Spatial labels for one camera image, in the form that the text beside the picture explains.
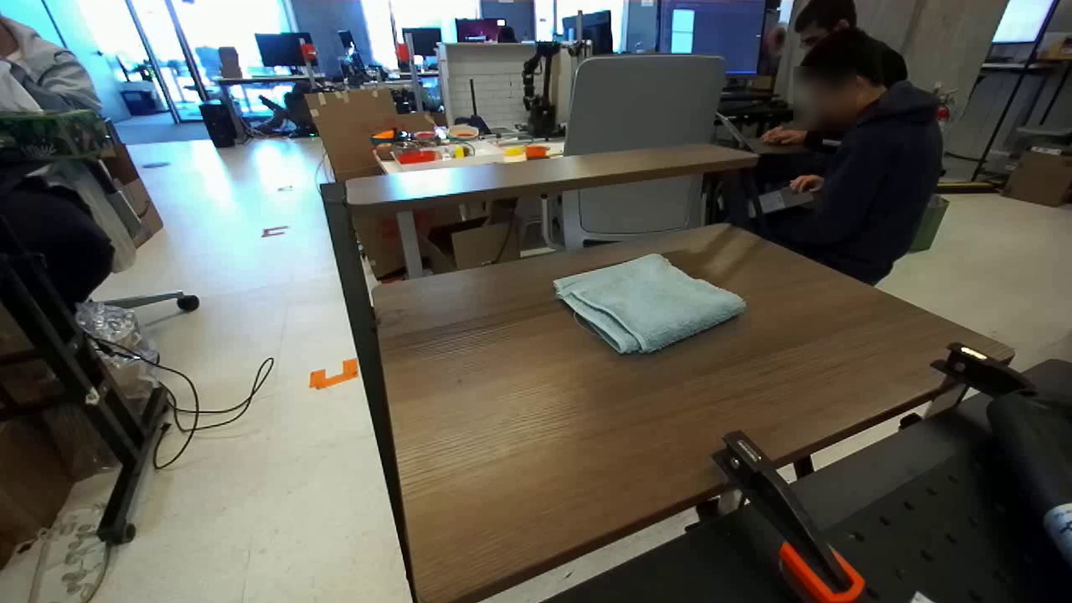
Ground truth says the light blue cloth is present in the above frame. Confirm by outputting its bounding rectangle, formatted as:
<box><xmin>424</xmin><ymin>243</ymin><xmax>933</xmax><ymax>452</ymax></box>
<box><xmin>551</xmin><ymin>256</ymin><xmax>747</xmax><ymax>354</ymax></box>

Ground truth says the orange floor tape marker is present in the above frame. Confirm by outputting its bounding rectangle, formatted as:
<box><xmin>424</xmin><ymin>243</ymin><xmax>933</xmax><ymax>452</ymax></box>
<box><xmin>309</xmin><ymin>359</ymin><xmax>362</xmax><ymax>391</ymax></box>

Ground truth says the tray of colourful toys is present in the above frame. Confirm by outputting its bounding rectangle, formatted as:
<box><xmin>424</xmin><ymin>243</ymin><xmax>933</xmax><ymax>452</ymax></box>
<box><xmin>373</xmin><ymin>124</ymin><xmax>563</xmax><ymax>172</ymax></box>

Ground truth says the grey office chair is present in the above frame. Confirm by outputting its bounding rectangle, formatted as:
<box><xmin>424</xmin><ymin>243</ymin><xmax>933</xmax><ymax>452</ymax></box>
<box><xmin>558</xmin><ymin>54</ymin><xmax>724</xmax><ymax>250</ymax></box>

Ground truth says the brown cardboard box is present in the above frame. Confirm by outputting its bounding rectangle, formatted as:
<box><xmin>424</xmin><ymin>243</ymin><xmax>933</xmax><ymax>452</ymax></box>
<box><xmin>309</xmin><ymin>86</ymin><xmax>435</xmax><ymax>277</ymax></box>

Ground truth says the person in dark hoodie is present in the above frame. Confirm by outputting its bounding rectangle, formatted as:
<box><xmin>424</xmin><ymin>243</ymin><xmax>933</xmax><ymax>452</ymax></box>
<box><xmin>768</xmin><ymin>31</ymin><xmax>941</xmax><ymax>284</ymax></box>

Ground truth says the black orange bar clamp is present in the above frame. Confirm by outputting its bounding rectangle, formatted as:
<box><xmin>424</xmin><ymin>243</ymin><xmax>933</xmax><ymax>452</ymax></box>
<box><xmin>717</xmin><ymin>432</ymin><xmax>869</xmax><ymax>603</ymax></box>

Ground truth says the black tripod stand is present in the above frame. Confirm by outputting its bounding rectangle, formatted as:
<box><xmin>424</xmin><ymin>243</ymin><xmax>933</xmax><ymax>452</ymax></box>
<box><xmin>0</xmin><ymin>231</ymin><xmax>167</xmax><ymax>547</ymax></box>

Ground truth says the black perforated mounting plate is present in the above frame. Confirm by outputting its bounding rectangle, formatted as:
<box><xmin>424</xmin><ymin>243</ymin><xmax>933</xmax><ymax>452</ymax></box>
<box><xmin>551</xmin><ymin>399</ymin><xmax>1072</xmax><ymax>603</ymax></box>

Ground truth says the person in grey sweater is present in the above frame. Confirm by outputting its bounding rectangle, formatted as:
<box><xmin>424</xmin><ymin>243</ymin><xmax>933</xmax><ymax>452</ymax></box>
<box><xmin>0</xmin><ymin>18</ymin><xmax>115</xmax><ymax>309</ymax></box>

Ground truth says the black floor cable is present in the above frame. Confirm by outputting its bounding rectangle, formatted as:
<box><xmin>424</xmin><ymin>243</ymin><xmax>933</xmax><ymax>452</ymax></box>
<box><xmin>91</xmin><ymin>331</ymin><xmax>278</xmax><ymax>474</ymax></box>

